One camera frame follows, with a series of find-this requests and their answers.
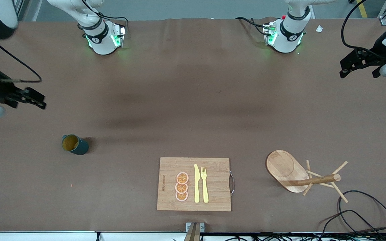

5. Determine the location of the dark green cup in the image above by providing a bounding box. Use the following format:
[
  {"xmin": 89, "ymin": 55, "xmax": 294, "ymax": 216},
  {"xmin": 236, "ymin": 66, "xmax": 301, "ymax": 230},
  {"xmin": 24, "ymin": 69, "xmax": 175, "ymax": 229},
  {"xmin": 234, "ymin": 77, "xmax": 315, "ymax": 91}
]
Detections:
[{"xmin": 61, "ymin": 134, "xmax": 89, "ymax": 155}]

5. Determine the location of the wooden cup rack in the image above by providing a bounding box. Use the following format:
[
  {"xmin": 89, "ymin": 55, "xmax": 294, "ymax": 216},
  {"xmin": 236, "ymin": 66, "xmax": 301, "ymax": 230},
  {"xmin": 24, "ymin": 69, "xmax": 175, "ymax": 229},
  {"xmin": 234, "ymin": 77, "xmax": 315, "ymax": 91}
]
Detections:
[{"xmin": 265, "ymin": 150, "xmax": 349, "ymax": 204}]

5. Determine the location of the brown table cover sheet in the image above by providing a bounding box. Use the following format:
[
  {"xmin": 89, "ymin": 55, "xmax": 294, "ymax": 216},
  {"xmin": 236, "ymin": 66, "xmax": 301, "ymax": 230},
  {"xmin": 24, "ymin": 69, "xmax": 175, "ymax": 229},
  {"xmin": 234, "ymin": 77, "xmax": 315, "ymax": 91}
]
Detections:
[{"xmin": 0, "ymin": 17, "xmax": 386, "ymax": 233}]

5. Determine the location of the bamboo cutting board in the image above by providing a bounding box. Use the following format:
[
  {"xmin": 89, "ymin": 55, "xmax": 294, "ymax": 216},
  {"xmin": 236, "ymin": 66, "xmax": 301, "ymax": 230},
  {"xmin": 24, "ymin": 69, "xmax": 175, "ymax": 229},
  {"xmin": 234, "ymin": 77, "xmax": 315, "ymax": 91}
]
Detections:
[{"xmin": 156, "ymin": 157, "xmax": 236, "ymax": 212}]

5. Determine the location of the yellow plastic knife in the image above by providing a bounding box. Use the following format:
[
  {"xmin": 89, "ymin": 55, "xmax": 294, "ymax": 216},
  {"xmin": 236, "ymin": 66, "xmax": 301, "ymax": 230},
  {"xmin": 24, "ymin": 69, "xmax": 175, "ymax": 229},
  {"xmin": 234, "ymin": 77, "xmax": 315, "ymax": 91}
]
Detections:
[{"xmin": 194, "ymin": 164, "xmax": 201, "ymax": 204}]

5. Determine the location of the yellow plastic fork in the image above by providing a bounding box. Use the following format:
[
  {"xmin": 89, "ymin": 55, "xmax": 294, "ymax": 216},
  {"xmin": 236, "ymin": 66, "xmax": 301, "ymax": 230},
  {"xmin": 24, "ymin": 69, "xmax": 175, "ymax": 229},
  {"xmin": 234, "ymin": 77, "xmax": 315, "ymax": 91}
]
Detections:
[{"xmin": 201, "ymin": 167, "xmax": 210, "ymax": 204}]

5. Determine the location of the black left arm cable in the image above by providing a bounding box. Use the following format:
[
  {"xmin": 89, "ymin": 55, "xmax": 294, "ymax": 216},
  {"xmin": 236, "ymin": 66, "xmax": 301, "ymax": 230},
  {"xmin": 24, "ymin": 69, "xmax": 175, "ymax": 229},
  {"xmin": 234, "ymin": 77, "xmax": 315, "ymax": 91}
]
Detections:
[{"xmin": 341, "ymin": 0, "xmax": 386, "ymax": 56}]

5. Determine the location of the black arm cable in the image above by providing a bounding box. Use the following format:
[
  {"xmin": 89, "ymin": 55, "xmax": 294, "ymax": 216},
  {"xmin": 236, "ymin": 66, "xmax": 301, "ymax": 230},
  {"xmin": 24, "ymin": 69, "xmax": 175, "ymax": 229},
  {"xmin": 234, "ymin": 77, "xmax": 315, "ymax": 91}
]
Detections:
[
  {"xmin": 0, "ymin": 39, "xmax": 43, "ymax": 83},
  {"xmin": 341, "ymin": 0, "xmax": 386, "ymax": 56}
]

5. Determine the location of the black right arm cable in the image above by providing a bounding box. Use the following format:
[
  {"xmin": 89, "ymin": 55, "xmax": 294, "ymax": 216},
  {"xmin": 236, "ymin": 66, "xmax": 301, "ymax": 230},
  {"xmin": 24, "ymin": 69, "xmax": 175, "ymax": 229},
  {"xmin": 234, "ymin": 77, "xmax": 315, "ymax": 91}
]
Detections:
[{"xmin": 0, "ymin": 39, "xmax": 43, "ymax": 83}]

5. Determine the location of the black right base cable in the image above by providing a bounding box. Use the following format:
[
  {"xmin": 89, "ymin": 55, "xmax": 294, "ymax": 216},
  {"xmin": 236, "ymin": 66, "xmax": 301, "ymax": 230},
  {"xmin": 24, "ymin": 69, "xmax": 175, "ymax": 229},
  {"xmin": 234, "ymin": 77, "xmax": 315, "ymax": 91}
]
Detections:
[{"xmin": 81, "ymin": 0, "xmax": 129, "ymax": 32}]

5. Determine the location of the black base cable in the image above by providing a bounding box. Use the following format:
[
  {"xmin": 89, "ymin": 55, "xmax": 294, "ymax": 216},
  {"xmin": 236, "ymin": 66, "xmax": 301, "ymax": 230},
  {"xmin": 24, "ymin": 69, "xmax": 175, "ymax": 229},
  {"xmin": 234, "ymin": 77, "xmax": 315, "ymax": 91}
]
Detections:
[
  {"xmin": 81, "ymin": 0, "xmax": 129, "ymax": 32},
  {"xmin": 235, "ymin": 16, "xmax": 271, "ymax": 36}
]

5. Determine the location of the black left base cable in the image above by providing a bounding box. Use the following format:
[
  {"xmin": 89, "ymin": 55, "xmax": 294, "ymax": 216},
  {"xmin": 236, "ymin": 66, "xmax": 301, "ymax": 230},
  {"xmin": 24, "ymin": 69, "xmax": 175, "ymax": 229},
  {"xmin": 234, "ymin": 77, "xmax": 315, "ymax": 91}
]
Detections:
[{"xmin": 235, "ymin": 16, "xmax": 271, "ymax": 36}]

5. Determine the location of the white table edge rail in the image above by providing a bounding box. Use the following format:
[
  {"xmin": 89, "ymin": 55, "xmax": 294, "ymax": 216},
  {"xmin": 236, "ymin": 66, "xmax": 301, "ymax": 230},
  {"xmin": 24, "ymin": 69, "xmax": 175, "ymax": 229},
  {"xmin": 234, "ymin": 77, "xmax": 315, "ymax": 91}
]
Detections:
[{"xmin": 0, "ymin": 231, "xmax": 386, "ymax": 241}]

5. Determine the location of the long black looped cable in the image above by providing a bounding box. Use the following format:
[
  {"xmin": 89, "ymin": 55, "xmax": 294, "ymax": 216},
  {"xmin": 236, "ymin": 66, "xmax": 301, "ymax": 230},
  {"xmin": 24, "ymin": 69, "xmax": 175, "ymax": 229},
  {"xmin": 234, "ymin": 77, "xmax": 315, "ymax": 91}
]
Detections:
[{"xmin": 337, "ymin": 190, "xmax": 386, "ymax": 235}]

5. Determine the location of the short black looped cable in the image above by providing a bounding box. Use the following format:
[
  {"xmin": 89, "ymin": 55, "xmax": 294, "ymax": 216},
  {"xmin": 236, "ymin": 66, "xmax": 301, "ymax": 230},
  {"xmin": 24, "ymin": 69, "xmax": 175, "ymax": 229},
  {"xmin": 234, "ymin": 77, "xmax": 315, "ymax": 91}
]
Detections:
[{"xmin": 320, "ymin": 210, "xmax": 386, "ymax": 235}]

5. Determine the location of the metal bracket with wooden strip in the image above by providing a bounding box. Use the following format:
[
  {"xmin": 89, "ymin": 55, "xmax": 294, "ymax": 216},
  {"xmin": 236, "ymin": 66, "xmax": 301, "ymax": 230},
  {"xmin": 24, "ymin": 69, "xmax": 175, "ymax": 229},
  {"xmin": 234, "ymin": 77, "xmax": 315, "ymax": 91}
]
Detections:
[{"xmin": 184, "ymin": 222, "xmax": 206, "ymax": 241}]

